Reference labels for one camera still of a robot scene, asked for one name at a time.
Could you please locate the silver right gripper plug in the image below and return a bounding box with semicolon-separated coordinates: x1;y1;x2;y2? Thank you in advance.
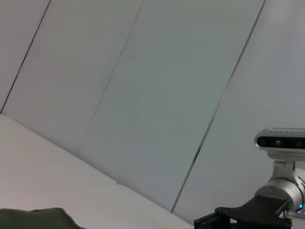
283;206;305;219

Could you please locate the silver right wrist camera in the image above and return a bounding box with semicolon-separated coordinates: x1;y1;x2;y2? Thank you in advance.
254;127;305;162

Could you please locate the dark green shirt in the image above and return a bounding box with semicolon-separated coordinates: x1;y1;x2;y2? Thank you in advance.
0;207;88;229

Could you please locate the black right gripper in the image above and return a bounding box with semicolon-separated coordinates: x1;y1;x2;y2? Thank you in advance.
193;194;293;229

